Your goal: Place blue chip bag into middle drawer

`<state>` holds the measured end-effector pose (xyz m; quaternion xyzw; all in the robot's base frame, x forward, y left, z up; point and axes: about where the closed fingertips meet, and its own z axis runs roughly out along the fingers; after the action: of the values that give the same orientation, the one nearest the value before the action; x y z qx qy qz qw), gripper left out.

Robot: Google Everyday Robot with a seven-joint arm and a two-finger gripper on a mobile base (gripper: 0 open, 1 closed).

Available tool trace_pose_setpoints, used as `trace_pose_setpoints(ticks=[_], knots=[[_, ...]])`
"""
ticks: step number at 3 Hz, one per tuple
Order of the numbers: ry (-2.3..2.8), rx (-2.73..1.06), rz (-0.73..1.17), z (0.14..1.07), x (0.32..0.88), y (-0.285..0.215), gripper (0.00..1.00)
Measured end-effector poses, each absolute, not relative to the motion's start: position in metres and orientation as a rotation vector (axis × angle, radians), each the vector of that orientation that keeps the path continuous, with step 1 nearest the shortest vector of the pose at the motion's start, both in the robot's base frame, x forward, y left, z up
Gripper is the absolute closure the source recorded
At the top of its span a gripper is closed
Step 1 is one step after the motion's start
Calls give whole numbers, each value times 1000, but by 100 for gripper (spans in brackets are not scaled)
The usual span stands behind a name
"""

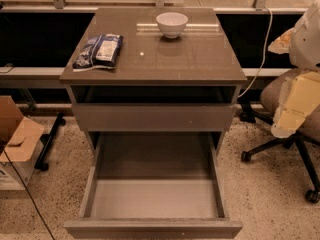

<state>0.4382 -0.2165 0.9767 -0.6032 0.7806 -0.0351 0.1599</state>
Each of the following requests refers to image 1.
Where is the white ceramic bowl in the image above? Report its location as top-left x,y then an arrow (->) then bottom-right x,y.
156,12 -> 188,38

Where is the closed grey middle drawer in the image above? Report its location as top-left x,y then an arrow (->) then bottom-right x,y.
72,104 -> 236,132

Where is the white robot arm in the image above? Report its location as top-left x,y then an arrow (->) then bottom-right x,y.
271,0 -> 320,138

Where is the long white bench shelf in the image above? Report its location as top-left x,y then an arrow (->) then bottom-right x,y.
0,67 -> 289,89

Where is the grey drawer cabinet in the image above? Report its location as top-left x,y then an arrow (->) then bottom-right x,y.
60,8 -> 246,155

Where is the black cable on floor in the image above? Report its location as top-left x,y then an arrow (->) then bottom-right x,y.
0,143 -> 56,240

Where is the black metal table leg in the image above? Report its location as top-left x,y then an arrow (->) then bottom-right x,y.
34,113 -> 66,171

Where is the blue chip bag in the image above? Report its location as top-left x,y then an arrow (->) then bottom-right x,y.
72,34 -> 124,72

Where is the brown office chair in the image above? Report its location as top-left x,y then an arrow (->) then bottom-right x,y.
240,69 -> 320,203

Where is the open grey bottom drawer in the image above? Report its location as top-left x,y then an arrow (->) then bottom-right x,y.
65,132 -> 242,239

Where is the white cable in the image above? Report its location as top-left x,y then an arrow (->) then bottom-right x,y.
237,7 -> 274,99

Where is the cardboard box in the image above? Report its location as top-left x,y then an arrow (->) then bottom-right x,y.
0,96 -> 44,190

